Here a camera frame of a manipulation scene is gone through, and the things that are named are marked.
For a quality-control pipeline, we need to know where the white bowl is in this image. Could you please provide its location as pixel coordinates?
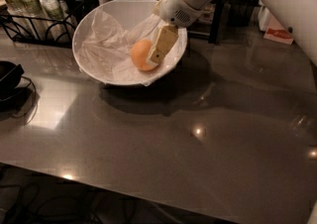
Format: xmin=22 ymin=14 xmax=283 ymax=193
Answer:
xmin=71 ymin=0 xmax=188 ymax=87

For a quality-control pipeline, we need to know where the stack of paper cups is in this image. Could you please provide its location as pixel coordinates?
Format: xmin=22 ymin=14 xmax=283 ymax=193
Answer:
xmin=40 ymin=0 xmax=70 ymax=44
xmin=5 ymin=0 xmax=32 ymax=37
xmin=22 ymin=0 xmax=50 ymax=41

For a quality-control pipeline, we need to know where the stack of paper cups middle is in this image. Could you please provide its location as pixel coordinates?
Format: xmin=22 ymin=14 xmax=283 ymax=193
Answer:
xmin=22 ymin=0 xmax=50 ymax=41

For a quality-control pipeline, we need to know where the orange fruit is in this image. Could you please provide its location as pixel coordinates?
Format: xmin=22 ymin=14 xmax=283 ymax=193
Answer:
xmin=131 ymin=40 xmax=157 ymax=71

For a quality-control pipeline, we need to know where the black device on left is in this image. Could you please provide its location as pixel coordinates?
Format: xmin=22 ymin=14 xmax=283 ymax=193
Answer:
xmin=0 ymin=60 xmax=24 ymax=99

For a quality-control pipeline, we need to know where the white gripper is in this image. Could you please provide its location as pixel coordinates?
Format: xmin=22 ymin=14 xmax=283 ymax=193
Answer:
xmin=146 ymin=0 xmax=212 ymax=66

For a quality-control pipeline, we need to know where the white paper liner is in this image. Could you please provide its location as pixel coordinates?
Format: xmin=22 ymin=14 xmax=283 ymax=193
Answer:
xmin=76 ymin=5 xmax=184 ymax=86

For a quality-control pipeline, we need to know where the stack of paper cups left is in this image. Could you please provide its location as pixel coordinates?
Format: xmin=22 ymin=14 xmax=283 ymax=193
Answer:
xmin=5 ymin=0 xmax=32 ymax=37

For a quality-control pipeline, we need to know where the red and white packet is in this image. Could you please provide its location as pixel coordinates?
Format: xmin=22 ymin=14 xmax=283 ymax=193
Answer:
xmin=264 ymin=17 xmax=293 ymax=45

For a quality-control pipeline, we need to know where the black wire rack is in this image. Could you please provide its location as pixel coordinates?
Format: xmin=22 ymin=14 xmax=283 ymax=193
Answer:
xmin=0 ymin=0 xmax=83 ymax=48

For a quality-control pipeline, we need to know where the stack of paper cups right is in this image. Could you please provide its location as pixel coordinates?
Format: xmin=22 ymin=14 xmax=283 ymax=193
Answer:
xmin=40 ymin=0 xmax=70 ymax=44

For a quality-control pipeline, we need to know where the black condiment shelf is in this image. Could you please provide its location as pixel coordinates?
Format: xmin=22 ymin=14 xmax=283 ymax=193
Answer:
xmin=187 ymin=0 xmax=225 ymax=44

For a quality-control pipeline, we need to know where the black mesh basket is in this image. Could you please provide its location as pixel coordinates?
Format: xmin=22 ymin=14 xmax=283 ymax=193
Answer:
xmin=227 ymin=0 xmax=259 ymax=27

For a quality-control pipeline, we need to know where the black cable on table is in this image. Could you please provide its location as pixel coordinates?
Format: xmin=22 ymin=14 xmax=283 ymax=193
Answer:
xmin=9 ymin=75 xmax=38 ymax=119

